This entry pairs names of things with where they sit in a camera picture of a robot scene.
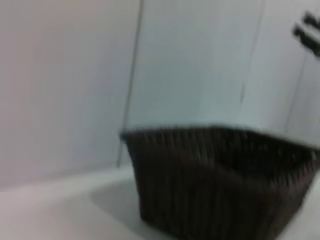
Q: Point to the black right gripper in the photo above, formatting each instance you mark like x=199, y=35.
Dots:
x=308, y=35

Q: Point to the dark brown woven basket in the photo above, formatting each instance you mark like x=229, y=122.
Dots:
x=215, y=180

